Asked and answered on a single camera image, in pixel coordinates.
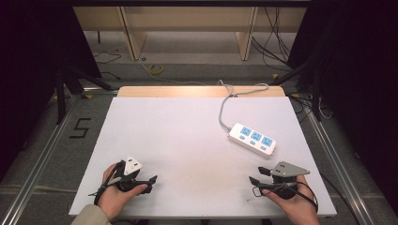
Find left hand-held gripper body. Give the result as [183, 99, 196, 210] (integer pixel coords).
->
[115, 155, 150, 193]

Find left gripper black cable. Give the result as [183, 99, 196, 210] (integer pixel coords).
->
[88, 160, 126, 206]

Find thin black floor cable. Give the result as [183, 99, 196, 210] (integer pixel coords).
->
[93, 49, 123, 81]

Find dark curtain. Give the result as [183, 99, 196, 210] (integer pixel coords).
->
[286, 0, 398, 217]
[0, 0, 102, 182]

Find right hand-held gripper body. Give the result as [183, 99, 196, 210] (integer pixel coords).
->
[269, 160, 312, 201]

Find black metal stand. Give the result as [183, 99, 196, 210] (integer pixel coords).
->
[54, 65, 115, 126]
[269, 58, 324, 123]

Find thin white floor cable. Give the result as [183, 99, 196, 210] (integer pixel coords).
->
[139, 59, 220, 87]

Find white power strip blue sockets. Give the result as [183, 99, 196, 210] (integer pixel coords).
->
[226, 122, 278, 159]

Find person's right hand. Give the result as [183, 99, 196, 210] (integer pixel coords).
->
[262, 174, 321, 225]

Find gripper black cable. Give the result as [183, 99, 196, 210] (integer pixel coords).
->
[88, 160, 126, 206]
[252, 181, 320, 214]

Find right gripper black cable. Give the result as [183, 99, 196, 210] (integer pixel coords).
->
[252, 181, 320, 214]

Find person's left hand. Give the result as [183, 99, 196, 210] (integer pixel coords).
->
[97, 162, 148, 221]

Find bundle of black cables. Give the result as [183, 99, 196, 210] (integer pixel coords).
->
[251, 7, 299, 73]

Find aluminium floor rail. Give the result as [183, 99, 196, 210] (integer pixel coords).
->
[304, 107, 378, 225]
[0, 93, 83, 225]

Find grey power strip cable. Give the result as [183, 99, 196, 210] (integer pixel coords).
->
[217, 79, 270, 131]

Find light wooden shelf unit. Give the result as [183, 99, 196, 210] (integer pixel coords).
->
[72, 6, 308, 62]

